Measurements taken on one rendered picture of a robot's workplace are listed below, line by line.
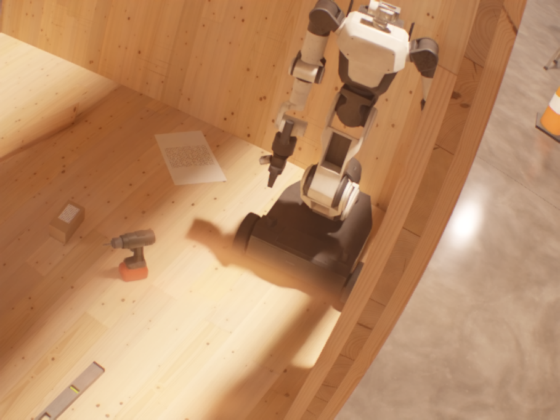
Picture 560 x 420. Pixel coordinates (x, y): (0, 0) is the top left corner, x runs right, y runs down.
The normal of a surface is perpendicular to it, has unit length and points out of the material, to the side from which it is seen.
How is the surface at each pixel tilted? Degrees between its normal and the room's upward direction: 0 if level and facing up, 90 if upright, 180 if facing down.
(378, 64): 91
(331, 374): 90
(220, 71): 90
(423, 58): 90
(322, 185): 73
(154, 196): 0
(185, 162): 0
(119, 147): 0
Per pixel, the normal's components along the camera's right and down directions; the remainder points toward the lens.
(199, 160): 0.22, -0.75
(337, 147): -0.37, 0.47
